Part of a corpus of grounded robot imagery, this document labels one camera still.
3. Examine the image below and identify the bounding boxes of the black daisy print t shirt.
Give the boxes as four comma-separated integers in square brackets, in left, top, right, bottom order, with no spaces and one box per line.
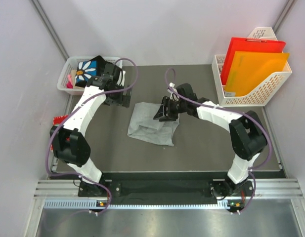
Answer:
[75,56,106,87]

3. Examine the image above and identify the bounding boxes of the red green patterned book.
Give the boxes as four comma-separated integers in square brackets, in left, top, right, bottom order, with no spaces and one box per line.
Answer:
[50,115,68,136]

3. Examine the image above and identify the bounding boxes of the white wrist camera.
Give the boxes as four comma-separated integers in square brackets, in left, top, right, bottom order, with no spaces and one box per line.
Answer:
[168,82,179,102]
[117,70,126,86]

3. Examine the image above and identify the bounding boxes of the white file organizer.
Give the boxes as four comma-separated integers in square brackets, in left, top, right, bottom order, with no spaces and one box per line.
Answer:
[212,27,292,107]

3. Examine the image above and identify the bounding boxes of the white plastic basket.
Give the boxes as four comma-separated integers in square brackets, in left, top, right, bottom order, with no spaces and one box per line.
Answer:
[57,56,125,95]

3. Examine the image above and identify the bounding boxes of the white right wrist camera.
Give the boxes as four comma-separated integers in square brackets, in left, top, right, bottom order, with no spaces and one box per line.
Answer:
[168,82,179,102]

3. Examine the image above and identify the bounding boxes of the grey slotted cable duct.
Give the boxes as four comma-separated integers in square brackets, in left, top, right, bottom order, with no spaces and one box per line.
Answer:
[44,199,230,210]

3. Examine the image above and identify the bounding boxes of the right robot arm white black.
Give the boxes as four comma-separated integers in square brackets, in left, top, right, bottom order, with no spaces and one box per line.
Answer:
[153,83,268,196]

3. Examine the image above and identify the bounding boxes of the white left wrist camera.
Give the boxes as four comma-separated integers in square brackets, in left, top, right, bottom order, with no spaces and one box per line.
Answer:
[117,70,126,86]

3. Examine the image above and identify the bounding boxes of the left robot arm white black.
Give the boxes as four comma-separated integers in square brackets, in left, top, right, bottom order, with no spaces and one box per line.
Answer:
[50,63,131,197]

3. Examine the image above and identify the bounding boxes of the grey t shirt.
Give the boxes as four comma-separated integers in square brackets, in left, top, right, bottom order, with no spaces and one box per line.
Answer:
[127,102,179,147]

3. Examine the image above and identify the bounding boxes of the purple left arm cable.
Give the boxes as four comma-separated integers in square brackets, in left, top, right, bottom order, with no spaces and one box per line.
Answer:
[44,58,139,218]

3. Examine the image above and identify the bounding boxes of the pink beige folded cloths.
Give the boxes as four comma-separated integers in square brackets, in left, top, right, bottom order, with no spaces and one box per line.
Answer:
[66,70,77,89]

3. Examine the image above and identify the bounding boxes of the orange folder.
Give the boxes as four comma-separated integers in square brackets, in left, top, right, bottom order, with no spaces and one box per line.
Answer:
[224,52,290,97]

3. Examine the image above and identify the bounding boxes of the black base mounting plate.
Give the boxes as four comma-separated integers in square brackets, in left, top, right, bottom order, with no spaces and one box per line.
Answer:
[77,171,256,205]

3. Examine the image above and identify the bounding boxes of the red folder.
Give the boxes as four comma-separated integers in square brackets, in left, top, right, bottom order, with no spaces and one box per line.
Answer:
[220,37,286,85]

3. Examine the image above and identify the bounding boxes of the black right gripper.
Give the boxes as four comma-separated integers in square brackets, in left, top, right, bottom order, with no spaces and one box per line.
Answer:
[154,96,187,122]

